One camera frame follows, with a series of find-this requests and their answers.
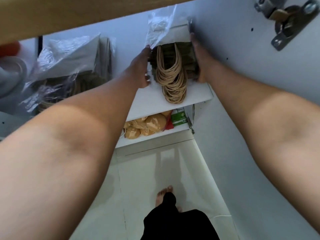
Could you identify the person's left hand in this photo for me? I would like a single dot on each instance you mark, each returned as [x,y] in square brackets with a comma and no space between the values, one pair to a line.
[138,68]

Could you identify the person's right hand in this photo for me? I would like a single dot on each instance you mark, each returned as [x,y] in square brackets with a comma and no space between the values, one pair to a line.
[202,62]

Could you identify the person's left thumb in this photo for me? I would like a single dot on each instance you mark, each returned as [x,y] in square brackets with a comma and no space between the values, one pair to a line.
[148,79]

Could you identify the person's right thumb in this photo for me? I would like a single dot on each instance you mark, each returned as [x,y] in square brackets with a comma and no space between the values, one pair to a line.
[198,77]

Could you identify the stack of brown paper bags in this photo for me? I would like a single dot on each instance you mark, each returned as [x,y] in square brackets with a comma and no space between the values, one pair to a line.
[172,72]

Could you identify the person's right forearm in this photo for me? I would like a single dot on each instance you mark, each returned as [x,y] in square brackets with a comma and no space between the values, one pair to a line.
[270,127]

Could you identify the person's left forearm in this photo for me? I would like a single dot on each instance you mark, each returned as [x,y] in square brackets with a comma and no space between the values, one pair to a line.
[65,152]

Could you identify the white shelf board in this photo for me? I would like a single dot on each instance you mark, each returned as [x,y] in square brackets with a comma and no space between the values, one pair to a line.
[155,102]
[155,141]

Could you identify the green and white box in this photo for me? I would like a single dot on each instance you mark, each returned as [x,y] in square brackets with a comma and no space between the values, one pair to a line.
[178,117]

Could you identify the pile of tan filled bags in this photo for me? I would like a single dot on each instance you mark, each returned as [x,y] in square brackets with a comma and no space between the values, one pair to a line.
[145,126]

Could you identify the red packet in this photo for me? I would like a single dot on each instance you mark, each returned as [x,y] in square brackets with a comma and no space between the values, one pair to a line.
[169,124]

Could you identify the white cabinet door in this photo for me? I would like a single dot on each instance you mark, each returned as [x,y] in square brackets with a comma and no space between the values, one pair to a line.
[250,72]

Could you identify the clear plastic wrapper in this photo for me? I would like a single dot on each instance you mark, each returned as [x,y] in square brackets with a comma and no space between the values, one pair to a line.
[162,23]

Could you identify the white lower shelf board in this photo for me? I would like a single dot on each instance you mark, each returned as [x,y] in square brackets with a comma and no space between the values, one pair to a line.
[155,141]

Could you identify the plastic-wrapped bundle of paper bags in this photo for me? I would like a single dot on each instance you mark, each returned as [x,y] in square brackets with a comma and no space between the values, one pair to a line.
[72,69]

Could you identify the wooden counter edge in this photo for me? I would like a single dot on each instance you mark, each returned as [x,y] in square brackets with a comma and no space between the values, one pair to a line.
[75,14]

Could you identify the metal cabinet hinge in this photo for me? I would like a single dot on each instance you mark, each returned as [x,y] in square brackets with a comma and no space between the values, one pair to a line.
[287,19]

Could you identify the person's bare foot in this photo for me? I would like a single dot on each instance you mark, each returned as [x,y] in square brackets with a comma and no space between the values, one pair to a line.
[162,194]

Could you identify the white tape roll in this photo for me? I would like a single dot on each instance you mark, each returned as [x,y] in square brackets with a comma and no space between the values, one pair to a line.
[12,74]

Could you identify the orange object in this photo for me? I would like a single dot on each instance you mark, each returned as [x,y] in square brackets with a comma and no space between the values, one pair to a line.
[8,49]

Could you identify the person's black trouser leg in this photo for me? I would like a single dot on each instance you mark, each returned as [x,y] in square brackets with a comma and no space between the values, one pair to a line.
[175,222]

